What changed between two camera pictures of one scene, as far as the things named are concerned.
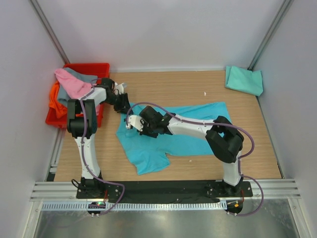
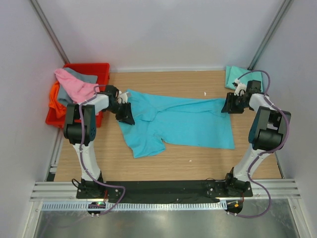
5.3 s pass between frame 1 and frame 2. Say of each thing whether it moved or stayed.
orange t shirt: stayed
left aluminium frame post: stayed
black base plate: stayed
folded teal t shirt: stayed
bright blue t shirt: moved
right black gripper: moved
